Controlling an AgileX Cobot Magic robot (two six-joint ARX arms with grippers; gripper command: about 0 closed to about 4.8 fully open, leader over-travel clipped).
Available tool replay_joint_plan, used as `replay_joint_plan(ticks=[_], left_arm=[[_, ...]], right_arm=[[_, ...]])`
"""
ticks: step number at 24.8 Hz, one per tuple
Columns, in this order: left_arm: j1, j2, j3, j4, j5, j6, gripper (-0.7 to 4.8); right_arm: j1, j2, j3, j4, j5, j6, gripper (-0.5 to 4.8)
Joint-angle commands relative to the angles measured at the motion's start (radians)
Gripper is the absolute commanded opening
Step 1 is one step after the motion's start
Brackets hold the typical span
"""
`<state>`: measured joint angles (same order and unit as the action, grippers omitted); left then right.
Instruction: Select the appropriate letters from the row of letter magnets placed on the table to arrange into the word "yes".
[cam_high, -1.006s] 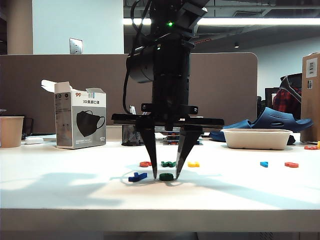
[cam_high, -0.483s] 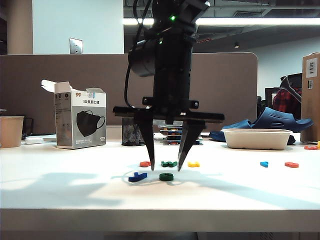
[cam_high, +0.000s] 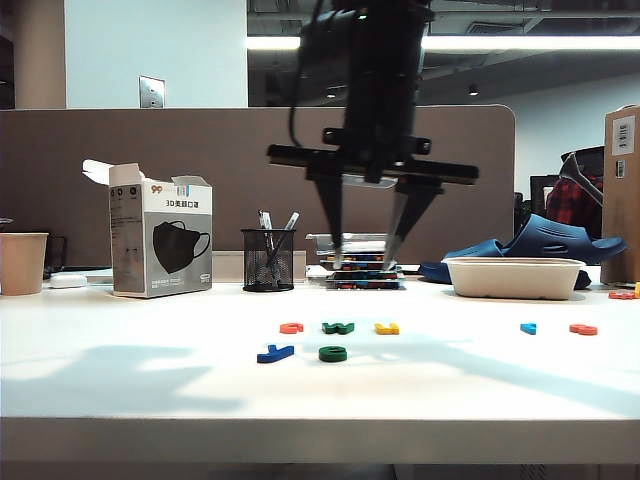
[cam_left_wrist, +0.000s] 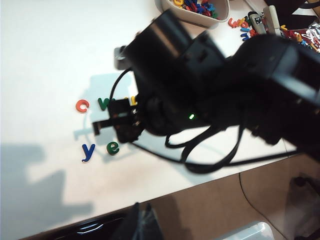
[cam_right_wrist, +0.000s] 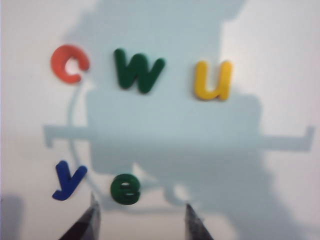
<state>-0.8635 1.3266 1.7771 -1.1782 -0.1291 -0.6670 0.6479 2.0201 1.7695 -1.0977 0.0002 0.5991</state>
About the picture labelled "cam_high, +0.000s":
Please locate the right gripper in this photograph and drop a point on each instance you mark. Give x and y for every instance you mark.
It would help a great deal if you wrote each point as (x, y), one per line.
(380, 130)

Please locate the blue letter y magnet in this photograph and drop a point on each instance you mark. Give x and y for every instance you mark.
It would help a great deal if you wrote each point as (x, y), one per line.
(272, 354)

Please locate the red letter s magnet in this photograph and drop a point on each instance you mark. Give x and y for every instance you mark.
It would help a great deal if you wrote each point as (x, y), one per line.
(583, 329)

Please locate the letter magnet blister pack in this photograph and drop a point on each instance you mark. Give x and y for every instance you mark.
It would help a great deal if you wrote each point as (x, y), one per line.
(362, 260)
(362, 276)
(362, 285)
(362, 268)

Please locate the yellow letter u magnet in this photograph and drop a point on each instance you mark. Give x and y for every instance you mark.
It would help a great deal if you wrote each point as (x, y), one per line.
(386, 329)

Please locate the green letter w magnet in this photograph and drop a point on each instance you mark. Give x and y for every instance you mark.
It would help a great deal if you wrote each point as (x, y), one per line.
(338, 328)

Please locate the red letter c magnet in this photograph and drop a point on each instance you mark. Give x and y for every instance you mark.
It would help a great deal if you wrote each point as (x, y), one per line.
(289, 328)

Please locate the light blue letter magnet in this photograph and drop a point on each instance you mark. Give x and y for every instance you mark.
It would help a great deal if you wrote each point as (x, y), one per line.
(528, 328)

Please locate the small red letter magnet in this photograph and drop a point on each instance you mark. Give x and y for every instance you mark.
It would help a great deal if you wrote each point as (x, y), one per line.
(621, 296)

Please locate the grey capped pen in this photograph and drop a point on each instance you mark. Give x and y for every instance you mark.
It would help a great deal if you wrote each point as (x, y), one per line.
(262, 220)
(292, 221)
(269, 222)

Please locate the blue rubber slipper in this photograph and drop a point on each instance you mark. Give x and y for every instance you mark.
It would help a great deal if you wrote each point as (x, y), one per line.
(550, 235)
(465, 252)

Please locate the black mesh pen holder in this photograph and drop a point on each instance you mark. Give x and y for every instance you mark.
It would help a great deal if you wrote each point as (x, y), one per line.
(267, 270)

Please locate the beige pulp food tray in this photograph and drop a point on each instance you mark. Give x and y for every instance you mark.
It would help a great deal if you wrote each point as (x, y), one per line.
(515, 280)

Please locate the black monitor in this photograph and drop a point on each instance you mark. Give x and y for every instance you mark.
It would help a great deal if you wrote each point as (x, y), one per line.
(537, 192)

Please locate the red plaid garment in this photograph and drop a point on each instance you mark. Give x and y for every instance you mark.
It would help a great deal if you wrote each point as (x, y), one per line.
(565, 200)

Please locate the grey face mask box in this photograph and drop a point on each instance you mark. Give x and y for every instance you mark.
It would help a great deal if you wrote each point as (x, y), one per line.
(165, 240)

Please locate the black office chair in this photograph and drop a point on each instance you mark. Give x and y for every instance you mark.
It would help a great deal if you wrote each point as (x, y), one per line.
(590, 162)

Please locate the brown desk partition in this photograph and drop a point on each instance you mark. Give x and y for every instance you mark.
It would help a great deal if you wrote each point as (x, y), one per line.
(150, 145)

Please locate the brown cardboard box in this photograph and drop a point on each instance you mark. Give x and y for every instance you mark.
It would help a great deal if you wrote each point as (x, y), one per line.
(622, 215)

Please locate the white earbuds case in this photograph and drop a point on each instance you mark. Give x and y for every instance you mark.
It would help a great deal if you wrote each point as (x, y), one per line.
(69, 280)

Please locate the brown paper cup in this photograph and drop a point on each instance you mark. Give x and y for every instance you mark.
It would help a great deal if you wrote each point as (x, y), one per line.
(22, 265)

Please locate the dark lidded plastic cup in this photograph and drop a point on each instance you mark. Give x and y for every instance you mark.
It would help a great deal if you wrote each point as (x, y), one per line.
(6, 221)

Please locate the metal wall plate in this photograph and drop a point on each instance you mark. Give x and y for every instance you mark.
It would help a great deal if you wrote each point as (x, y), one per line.
(152, 92)

